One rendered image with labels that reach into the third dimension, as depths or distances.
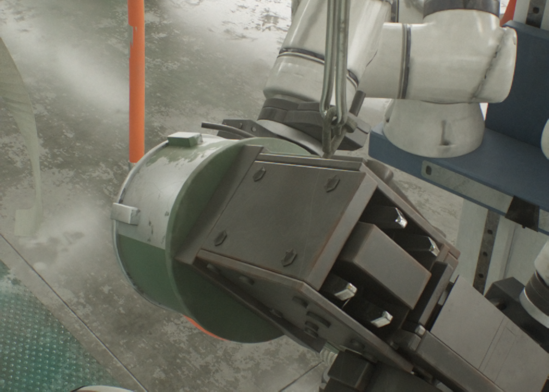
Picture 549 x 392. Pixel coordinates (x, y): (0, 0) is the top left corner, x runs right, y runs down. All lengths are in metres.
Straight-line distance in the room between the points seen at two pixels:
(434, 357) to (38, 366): 2.02
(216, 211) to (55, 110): 3.08
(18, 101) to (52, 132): 2.37
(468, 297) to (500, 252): 1.29
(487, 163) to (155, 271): 0.98
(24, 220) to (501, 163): 0.82
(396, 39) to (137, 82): 0.34
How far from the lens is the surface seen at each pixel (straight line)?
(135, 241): 0.58
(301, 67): 0.76
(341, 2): 0.43
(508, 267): 1.83
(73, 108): 3.58
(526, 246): 1.77
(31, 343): 2.48
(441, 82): 0.90
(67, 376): 2.36
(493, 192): 1.42
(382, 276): 0.43
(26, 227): 1.28
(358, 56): 0.78
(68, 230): 2.86
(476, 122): 1.48
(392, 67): 0.89
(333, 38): 0.45
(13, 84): 1.05
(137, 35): 0.65
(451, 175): 1.45
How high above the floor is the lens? 1.75
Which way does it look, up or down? 36 degrees down
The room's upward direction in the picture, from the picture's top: straight up
